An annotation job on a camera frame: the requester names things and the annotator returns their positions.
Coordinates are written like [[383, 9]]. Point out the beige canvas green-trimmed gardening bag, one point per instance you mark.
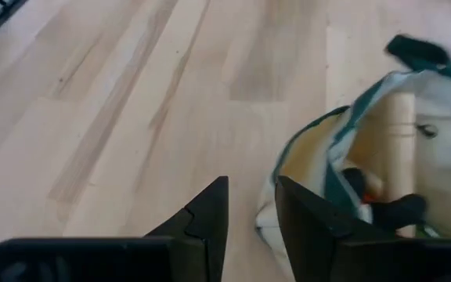
[[444, 164]]

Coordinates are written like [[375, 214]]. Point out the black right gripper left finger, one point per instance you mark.
[[194, 243]]

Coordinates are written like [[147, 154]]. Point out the red and black garden glove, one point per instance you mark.
[[399, 211]]

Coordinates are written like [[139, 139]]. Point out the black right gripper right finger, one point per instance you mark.
[[319, 250]]

